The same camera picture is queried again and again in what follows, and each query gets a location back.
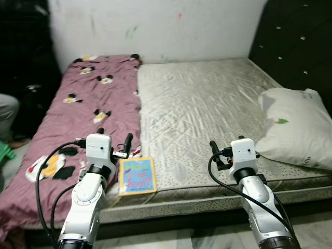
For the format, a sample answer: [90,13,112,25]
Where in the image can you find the white pillow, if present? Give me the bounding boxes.
[256,87,332,171]

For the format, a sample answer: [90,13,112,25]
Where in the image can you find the purple cartoon print blanket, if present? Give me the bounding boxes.
[0,53,143,242]

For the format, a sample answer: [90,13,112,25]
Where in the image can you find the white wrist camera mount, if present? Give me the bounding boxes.
[230,137,258,176]
[85,133,115,168]

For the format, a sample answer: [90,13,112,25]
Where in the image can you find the white quilted mattress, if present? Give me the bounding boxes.
[96,57,332,225]

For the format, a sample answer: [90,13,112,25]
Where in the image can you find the blue yellow children's book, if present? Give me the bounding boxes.
[117,156,158,197]

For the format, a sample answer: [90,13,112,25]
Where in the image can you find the dark tufted headboard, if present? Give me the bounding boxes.
[248,0,332,112]

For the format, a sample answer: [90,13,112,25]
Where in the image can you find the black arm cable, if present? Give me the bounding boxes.
[35,139,86,244]
[207,151,291,239]
[50,183,78,239]

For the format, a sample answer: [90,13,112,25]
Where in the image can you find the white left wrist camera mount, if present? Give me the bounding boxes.
[85,133,115,168]

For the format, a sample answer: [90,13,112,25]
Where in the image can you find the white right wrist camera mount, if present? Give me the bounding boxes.
[230,137,258,176]

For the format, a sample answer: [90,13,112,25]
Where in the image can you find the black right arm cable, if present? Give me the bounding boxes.
[207,151,291,239]

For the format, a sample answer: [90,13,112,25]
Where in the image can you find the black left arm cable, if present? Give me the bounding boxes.
[50,183,78,239]
[35,139,86,244]

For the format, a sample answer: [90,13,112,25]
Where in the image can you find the dark bed frame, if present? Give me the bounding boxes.
[23,200,332,247]

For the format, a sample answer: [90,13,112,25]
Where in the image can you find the person leg grey trousers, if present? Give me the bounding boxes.
[0,93,20,143]

